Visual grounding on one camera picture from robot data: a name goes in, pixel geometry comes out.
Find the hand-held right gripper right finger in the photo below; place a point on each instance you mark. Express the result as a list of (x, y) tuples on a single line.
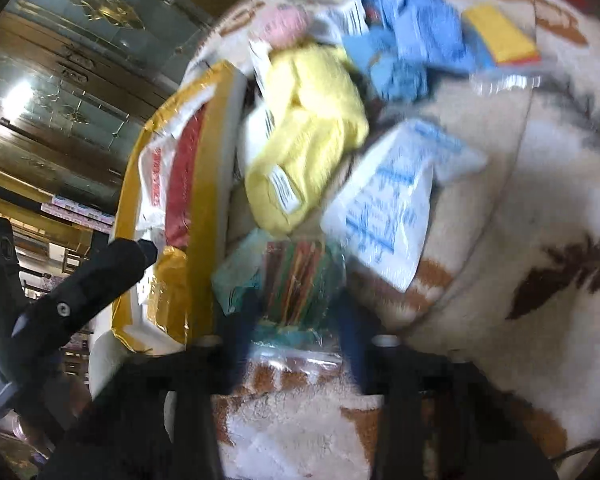
[(356, 345)]

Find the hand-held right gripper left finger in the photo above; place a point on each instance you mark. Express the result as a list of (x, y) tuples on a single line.
[(237, 330)]

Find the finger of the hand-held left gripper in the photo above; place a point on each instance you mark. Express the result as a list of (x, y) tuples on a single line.
[(100, 277)]

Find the clear packet of colourful pieces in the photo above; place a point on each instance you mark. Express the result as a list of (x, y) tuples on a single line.
[(290, 280)]

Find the white packet with blue print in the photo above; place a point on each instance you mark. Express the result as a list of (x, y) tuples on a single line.
[(385, 210)]

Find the gold plastic packaging bag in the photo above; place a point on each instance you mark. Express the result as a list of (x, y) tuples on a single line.
[(207, 185)]

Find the yellow towel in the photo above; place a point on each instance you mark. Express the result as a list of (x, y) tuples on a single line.
[(310, 120)]

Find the pink fluffy towel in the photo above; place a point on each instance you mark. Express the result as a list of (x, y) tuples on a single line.
[(282, 24)]

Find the blue towel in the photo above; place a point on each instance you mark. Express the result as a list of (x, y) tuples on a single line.
[(415, 35)]

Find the stack of pink boxes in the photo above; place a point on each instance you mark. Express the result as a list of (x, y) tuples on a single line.
[(77, 209)]

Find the white mattress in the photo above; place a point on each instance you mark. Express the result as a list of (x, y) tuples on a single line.
[(107, 370)]

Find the wooden cabinet with glass doors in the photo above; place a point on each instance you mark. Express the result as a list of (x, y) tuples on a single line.
[(70, 90)]

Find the leaf-print blanket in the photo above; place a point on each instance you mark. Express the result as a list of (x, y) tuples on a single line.
[(555, 185)]

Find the yellow flat packet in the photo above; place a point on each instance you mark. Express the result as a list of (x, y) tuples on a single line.
[(502, 35)]

